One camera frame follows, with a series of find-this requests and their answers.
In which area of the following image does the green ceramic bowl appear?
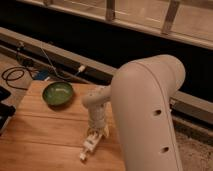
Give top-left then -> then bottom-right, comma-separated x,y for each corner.
42,82 -> 74,106

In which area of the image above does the black coiled cable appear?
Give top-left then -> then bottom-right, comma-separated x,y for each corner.
1,65 -> 36,91

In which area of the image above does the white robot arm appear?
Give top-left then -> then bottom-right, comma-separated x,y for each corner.
82,55 -> 185,171

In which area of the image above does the black power adapter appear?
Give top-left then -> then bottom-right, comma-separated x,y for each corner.
21,59 -> 34,67

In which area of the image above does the blue object by cables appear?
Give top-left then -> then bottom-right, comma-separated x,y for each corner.
34,70 -> 49,80

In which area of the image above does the white cable with plug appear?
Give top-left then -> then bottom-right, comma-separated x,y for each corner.
39,47 -> 87,81

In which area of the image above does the white bottle with label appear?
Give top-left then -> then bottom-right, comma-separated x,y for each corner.
79,132 -> 102,161

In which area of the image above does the black device at left edge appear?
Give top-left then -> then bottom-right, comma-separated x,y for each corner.
0,86 -> 16,135

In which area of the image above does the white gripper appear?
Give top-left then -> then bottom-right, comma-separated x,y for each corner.
86,105 -> 109,138

